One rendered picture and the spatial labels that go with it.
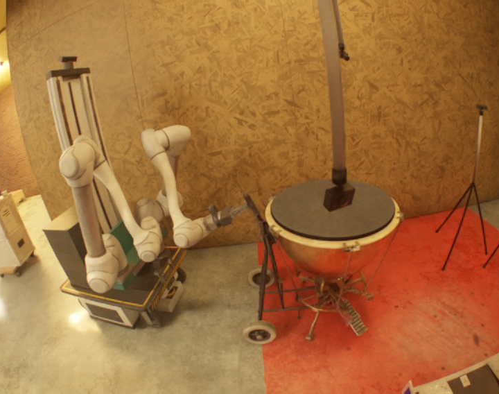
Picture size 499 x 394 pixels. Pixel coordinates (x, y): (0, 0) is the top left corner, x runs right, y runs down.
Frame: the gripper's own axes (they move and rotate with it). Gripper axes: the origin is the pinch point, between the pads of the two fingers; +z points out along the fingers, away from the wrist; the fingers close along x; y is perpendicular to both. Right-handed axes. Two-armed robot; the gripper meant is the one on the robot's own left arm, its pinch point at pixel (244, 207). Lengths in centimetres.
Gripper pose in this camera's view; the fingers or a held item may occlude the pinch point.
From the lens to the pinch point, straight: 133.1
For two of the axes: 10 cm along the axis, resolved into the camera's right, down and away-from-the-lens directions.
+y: 4.8, 8.1, 3.4
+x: -0.6, 4.2, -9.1
